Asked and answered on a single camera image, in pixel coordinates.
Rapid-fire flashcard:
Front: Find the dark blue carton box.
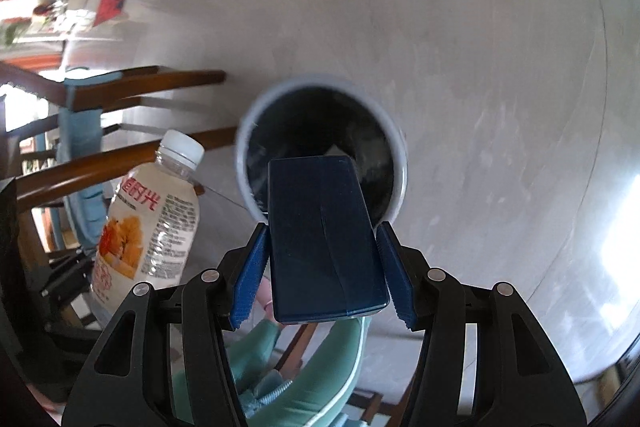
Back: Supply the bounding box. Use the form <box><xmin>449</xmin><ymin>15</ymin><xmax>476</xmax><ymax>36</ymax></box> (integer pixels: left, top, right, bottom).
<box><xmin>267</xmin><ymin>155</ymin><xmax>391</xmax><ymax>325</ymax></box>

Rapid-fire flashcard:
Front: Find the dark wooden chair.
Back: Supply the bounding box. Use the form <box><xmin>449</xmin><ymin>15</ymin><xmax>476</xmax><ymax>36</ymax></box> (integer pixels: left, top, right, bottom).
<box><xmin>0</xmin><ymin>62</ymin><xmax>241</xmax><ymax>258</ymax></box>

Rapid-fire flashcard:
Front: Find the potted plant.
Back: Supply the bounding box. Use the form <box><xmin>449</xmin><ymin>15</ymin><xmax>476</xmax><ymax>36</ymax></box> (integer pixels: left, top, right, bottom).
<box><xmin>0</xmin><ymin>2</ymin><xmax>66</xmax><ymax>45</ymax></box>

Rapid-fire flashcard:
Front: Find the orange label juice bottle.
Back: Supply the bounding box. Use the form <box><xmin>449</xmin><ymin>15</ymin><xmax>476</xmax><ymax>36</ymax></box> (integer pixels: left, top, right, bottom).
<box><xmin>90</xmin><ymin>129</ymin><xmax>206</xmax><ymax>319</ymax></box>

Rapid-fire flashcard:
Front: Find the grey round trash bin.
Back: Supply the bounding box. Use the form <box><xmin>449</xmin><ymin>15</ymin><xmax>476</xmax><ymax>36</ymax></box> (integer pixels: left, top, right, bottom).
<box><xmin>235</xmin><ymin>74</ymin><xmax>408</xmax><ymax>224</ymax></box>

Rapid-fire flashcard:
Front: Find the wooden stool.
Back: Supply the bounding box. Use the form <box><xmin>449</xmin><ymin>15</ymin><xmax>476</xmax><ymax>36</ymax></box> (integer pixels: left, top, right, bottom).
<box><xmin>274</xmin><ymin>322</ymin><xmax>418</xmax><ymax>427</ymax></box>

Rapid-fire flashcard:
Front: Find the light blue cloth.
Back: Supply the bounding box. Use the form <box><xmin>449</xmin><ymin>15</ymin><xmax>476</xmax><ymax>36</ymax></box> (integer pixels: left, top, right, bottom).
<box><xmin>56</xmin><ymin>67</ymin><xmax>161</xmax><ymax>253</ymax></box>

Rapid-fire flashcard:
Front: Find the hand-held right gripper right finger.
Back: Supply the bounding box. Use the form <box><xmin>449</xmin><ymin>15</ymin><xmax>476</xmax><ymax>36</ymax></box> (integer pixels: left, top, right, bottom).
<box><xmin>376</xmin><ymin>222</ymin><xmax>587</xmax><ymax>427</ymax></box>

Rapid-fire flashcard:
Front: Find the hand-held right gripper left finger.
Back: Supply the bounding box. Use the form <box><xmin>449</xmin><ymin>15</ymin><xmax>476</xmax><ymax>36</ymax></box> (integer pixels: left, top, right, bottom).
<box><xmin>61</xmin><ymin>223</ymin><xmax>271</xmax><ymax>427</ymax></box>

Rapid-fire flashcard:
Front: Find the pink slipper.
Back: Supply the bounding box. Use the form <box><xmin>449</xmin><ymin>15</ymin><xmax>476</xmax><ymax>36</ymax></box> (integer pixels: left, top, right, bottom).
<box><xmin>257</xmin><ymin>283</ymin><xmax>276</xmax><ymax>322</ymax></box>

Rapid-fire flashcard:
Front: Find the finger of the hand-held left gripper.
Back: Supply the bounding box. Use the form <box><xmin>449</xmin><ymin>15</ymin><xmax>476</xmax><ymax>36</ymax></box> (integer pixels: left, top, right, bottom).
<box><xmin>41</xmin><ymin>252</ymin><xmax>98</xmax><ymax>298</ymax></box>

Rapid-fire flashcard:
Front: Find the person's left leg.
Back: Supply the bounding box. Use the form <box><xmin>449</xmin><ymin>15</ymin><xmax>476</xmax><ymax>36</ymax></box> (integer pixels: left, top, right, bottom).
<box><xmin>170</xmin><ymin>319</ymin><xmax>278</xmax><ymax>427</ymax></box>

